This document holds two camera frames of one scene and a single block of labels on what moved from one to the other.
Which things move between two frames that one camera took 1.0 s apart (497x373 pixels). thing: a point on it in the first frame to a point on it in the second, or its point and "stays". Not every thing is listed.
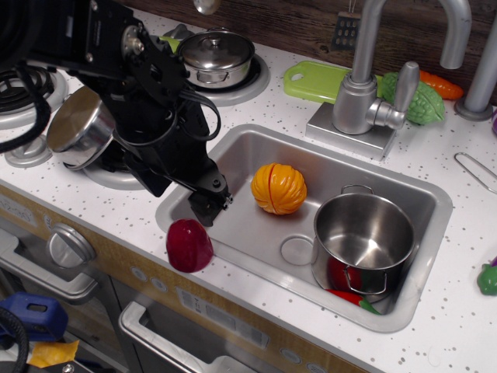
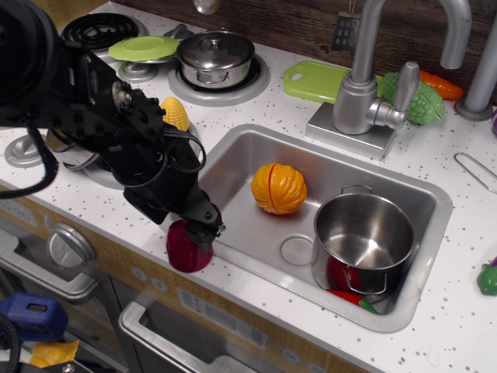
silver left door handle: [73, 288] stays
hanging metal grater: [346, 29] stays
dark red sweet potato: [189, 245] stays
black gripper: [207, 179] to [205, 221]
